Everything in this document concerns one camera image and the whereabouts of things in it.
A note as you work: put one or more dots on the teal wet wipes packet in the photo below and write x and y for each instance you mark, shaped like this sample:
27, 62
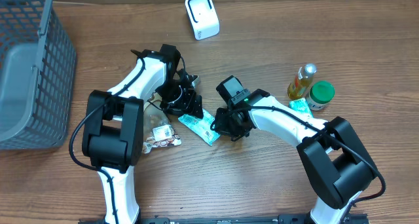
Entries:
201, 127

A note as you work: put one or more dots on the yellow oil bottle silver cap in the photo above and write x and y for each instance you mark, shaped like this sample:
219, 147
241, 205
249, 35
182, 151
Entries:
303, 79

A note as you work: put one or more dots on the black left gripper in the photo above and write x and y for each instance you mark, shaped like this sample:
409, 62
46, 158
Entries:
189, 107

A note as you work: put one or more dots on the teal white tissue pack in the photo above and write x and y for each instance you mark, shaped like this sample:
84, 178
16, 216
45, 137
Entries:
300, 105

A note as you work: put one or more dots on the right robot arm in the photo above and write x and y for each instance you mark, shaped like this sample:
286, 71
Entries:
336, 162

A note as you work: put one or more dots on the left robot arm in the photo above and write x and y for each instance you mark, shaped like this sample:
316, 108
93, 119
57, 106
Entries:
113, 125

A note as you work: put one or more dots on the grey plastic mesh basket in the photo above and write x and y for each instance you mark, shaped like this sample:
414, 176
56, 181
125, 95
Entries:
38, 63

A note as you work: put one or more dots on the brown snack pouch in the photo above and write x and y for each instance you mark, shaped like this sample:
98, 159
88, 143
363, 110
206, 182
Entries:
157, 130

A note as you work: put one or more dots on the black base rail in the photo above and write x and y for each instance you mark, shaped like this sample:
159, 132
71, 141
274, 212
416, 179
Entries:
226, 220

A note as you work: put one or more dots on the white barcode scanner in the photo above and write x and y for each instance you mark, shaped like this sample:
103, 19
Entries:
203, 18

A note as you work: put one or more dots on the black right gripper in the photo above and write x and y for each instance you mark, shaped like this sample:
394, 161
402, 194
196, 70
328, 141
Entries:
223, 127

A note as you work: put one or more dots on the green lid white jar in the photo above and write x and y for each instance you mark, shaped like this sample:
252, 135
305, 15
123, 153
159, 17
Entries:
320, 95

